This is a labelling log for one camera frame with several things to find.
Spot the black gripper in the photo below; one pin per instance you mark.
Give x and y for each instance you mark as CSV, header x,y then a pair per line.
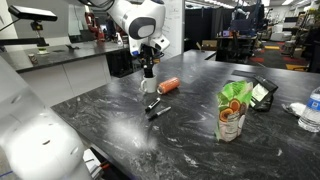
x,y
147,55

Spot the white whiteboard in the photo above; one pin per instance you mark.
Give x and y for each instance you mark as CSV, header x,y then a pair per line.
x,y
176,26

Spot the green snack bag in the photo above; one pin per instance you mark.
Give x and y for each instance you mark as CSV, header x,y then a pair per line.
x,y
231,113

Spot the black pouch with white label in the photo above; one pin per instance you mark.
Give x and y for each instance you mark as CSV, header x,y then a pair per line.
x,y
265,95

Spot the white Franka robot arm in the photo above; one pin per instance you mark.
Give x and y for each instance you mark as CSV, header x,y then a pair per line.
x,y
133,13

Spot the dark blue machine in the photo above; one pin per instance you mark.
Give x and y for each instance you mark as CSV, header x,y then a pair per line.
x,y
246,21

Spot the clear water bottle blue label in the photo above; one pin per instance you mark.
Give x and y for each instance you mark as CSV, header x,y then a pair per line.
x,y
310,113

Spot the thin black white marker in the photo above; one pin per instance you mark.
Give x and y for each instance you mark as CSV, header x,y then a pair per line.
x,y
160,113

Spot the dark shelving rack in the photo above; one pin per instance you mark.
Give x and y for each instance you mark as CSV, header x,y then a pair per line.
x,y
308,33

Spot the small green white object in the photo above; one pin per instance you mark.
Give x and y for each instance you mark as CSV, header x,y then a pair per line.
x,y
42,51

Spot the dark office desk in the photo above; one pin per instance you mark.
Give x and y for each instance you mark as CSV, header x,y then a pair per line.
x,y
236,43

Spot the black stereo camera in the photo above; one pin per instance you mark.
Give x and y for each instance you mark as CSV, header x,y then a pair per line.
x,y
31,13

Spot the red machine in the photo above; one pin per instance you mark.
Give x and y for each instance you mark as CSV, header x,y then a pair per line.
x,y
95,28

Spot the brown cardboard box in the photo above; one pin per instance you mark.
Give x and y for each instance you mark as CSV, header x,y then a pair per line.
x,y
209,45

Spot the small brown tin can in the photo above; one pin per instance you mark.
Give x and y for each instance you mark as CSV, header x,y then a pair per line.
x,y
33,59

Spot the small black device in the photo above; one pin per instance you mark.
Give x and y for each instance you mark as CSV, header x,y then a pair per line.
x,y
72,47

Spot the orange energy drink can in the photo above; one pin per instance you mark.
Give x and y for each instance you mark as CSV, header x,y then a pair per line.
x,y
169,85

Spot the white couch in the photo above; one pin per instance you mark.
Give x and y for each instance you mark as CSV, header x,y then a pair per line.
x,y
281,33

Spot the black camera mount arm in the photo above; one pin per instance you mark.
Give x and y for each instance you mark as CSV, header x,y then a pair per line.
x,y
23,41

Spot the white ceramic mug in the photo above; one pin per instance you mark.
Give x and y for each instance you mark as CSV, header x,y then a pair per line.
x,y
150,85

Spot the thick black white Expo marker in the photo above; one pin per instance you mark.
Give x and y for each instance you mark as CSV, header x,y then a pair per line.
x,y
152,104

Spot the black curtain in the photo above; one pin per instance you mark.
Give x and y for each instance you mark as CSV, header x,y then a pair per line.
x,y
206,23

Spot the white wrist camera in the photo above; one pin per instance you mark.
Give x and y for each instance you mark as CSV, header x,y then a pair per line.
x,y
164,42

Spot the white cabinet with dark countertop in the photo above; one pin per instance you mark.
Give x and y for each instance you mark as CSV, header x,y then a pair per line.
x,y
66,76

